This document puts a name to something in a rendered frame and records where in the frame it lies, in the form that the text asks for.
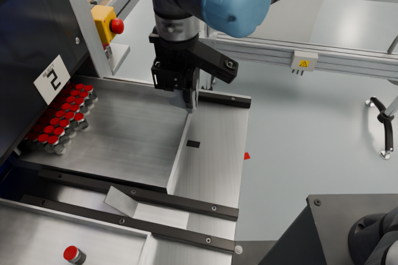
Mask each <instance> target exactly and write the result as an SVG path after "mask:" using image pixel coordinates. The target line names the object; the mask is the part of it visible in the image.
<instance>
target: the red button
mask: <svg viewBox="0 0 398 265"><path fill-rule="evenodd" d="M111 29H112V31H113V33H114V34H122V33H123V31H124V23H123V20H121V19H119V18H114V19H113V20H112V23H111Z"/></svg>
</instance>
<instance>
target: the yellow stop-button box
mask: <svg viewBox="0 0 398 265"><path fill-rule="evenodd" d="M89 7H90V9H91V12H92V16H93V18H94V21H95V25H96V27H97V30H98V34H99V37H100V39H101V42H102V43H105V44H110V43H111V41H112V40H113V38H114V37H115V36H116V34H114V33H113V31H112V29H111V23H112V20H113V19H114V18H117V17H116V14H115V10H114V7H108V6H102V5H93V4H89Z"/></svg>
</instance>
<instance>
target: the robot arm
mask: <svg viewBox="0 0 398 265"><path fill-rule="evenodd" d="M278 1H280V0H152V4H153V10H154V15H155V22H156V25H155V26H154V28H153V31H152V33H150V34H149V43H153V44H154V48H155V54H156V57H155V59H154V61H153V65H152V67H151V72H152V77H153V83H154V87H155V89H162V90H165V91H170V92H173V93H174V94H176V97H173V98H169V99H168V102H169V103H170V104H171V105H173V106H177V107H179V108H182V109H186V110H187V111H188V113H189V114H193V113H194V112H195V110H196V107H197V102H198V90H199V82H200V69H201V70H203V71H205V72H207V73H209V74H211V75H213V76H214V77H216V78H218V79H220V80H222V81H224V82H226V83H228V84H230V83H231V82H232V81H233V80H234V79H235V77H236V76H237V71H238V67H239V64H238V62H236V61H234V60H233V59H231V58H229V57H227V56H225V55H224V54H222V53H220V52H218V51H217V50H215V49H213V48H211V47H210V46H208V45H206V44H204V43H202V42H201V41H199V30H200V20H202V21H204V22H205V23H206V24H207V25H208V26H209V27H211V28H212V29H214V30H216V31H219V32H223V33H225V34H227V35H229V36H231V37H234V38H244V37H247V36H249V35H250V34H252V33H253V32H254V31H255V29H256V27H257V25H261V24H262V22H263V21H264V19H265V17H266V16H267V13H268V11H269V7H270V5H272V4H274V3H276V2H278ZM157 62H160V63H157ZM155 75H156V80H155ZM156 81H157V84H156ZM348 247H349V252H350V254H351V257H352V260H353V262H354V264H355V265H398V207H397V208H394V209H393V210H392V211H390V212H389V213H381V214H370V215H366V216H364V217H362V218H361V219H359V220H358V221H357V222H356V223H355V224H354V225H353V226H352V227H351V229H350V232H349V236H348Z"/></svg>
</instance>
